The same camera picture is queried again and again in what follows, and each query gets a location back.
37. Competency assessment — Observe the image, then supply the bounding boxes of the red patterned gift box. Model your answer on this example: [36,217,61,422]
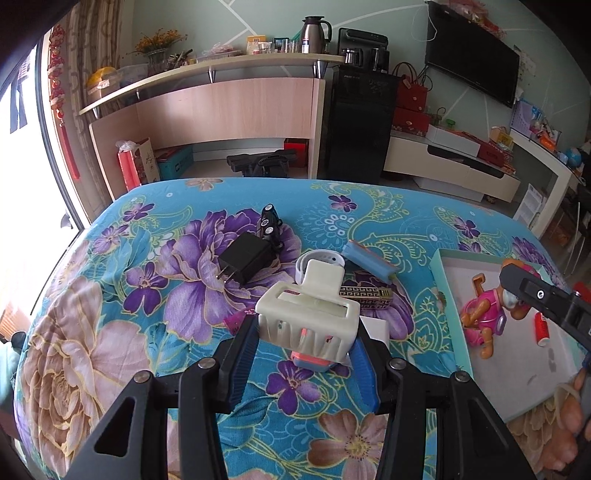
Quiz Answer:
[392,108,432,137]

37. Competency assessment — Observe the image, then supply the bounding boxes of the black power adapter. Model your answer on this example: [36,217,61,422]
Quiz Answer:
[217,232,278,286]

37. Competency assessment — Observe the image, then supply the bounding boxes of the person's right hand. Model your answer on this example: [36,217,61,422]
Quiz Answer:
[556,369,591,437]

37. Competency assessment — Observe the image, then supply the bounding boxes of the wooden shelf desk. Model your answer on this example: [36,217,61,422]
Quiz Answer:
[78,52,347,204]

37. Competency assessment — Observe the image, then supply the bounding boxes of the black water dispenser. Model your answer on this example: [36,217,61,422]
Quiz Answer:
[323,28,403,184]

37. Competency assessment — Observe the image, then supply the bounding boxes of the gold black lighter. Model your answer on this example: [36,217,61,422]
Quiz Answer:
[339,282,394,309]

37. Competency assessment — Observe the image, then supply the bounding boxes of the small red can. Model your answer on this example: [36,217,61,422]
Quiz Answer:
[534,311,550,347]

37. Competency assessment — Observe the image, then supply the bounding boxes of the white hair claw clip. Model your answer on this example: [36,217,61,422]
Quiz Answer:
[255,260,362,370]

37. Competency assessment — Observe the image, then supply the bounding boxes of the blue storage box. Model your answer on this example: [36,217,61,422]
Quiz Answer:
[156,145,195,182]

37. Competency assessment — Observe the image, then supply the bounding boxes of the orange blue plastic toy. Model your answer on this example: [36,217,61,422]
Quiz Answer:
[342,240,402,283]
[290,351,338,372]

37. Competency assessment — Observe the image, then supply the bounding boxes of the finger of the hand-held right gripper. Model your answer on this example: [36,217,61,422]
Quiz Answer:
[499,258,574,325]

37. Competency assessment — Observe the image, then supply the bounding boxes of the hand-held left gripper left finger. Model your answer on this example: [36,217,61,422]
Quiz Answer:
[65,316,259,480]

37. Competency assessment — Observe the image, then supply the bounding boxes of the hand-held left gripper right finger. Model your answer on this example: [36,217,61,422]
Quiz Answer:
[351,330,536,480]

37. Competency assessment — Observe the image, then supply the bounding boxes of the steel thermos jug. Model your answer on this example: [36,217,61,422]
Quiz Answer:
[301,16,333,55]

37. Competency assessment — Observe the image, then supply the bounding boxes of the white silicone bracelet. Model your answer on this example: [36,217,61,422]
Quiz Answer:
[295,249,346,287]

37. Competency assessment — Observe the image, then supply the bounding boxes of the small white box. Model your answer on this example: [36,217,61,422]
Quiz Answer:
[358,316,391,344]

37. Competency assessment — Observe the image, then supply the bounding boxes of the white tray with green rim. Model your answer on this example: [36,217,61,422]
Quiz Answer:
[429,248,591,423]

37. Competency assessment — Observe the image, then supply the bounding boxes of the clear plastic box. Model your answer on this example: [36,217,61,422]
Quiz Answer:
[117,65,151,88]

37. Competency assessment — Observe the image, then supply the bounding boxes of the vase of yellow flowers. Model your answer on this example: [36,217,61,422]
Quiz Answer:
[134,28,182,75]

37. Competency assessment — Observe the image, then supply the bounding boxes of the cream television cabinet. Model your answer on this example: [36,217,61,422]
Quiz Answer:
[383,129,522,204]

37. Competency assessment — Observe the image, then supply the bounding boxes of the beige paper bag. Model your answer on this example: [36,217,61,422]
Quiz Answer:
[136,137,161,185]

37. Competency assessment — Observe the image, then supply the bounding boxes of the red hanging decoration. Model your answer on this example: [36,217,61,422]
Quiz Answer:
[47,25,80,181]

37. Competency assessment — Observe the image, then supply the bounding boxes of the wall television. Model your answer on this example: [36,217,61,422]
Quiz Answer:
[425,1,521,108]

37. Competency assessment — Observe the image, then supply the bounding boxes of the floral bed sheet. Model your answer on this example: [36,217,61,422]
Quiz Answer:
[14,176,573,480]

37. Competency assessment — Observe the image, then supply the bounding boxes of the black stepper machine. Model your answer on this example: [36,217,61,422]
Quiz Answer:
[226,148,296,178]

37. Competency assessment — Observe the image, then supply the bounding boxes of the white printed paper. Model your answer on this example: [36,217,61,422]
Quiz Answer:
[515,185,546,227]

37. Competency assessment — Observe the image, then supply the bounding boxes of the patterned curtain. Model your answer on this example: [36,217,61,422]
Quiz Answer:
[69,0,134,222]

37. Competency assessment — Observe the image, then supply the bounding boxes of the red gift bag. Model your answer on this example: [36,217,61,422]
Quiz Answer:
[117,138,141,192]

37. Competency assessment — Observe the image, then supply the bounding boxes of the red handled gift bags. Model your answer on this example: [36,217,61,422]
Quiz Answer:
[392,62,435,114]

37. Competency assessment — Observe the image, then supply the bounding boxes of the white side desk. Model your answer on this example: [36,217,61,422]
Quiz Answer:
[508,127,578,236]

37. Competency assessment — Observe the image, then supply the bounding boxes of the pink toy dog figure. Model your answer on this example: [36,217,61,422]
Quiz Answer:
[459,272,522,360]

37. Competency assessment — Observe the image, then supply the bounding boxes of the black toy car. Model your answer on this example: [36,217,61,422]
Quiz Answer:
[256,202,283,252]

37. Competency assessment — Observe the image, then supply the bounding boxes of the flat white box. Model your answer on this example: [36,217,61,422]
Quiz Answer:
[425,124,483,158]

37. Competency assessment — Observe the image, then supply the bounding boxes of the flat red box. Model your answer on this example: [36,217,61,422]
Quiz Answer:
[478,138,515,169]

